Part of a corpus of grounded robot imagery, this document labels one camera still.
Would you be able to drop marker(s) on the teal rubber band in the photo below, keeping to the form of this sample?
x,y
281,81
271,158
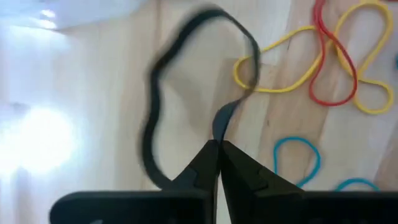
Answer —
x,y
357,180
295,138

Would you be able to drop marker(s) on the red rubber band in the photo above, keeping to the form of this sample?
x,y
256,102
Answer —
x,y
332,103

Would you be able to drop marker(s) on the yellow rubber band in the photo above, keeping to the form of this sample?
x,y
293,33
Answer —
x,y
390,28
273,91

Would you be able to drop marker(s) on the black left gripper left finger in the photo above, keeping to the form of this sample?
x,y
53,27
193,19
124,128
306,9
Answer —
x,y
186,205

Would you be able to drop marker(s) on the wide black rubber band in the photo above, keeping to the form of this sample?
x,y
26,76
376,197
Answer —
x,y
221,121

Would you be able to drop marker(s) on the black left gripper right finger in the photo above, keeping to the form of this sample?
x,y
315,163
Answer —
x,y
264,202

